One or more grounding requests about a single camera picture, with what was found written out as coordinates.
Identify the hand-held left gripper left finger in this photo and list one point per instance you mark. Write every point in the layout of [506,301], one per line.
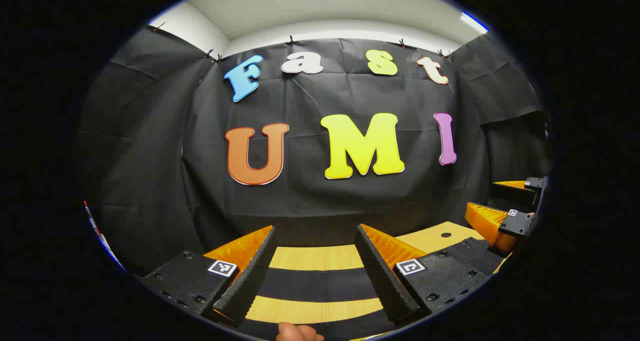
[250,286]

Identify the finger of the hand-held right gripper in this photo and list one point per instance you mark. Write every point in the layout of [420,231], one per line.
[510,193]
[517,223]

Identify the black jeans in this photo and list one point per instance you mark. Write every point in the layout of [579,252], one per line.
[315,284]

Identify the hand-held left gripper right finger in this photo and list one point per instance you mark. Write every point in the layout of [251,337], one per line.
[382,281]

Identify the black backdrop cloth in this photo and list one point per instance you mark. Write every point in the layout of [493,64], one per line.
[325,206]

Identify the ceiling light panel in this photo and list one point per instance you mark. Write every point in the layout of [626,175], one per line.
[474,23]

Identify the white printed board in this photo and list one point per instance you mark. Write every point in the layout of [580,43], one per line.
[100,236]

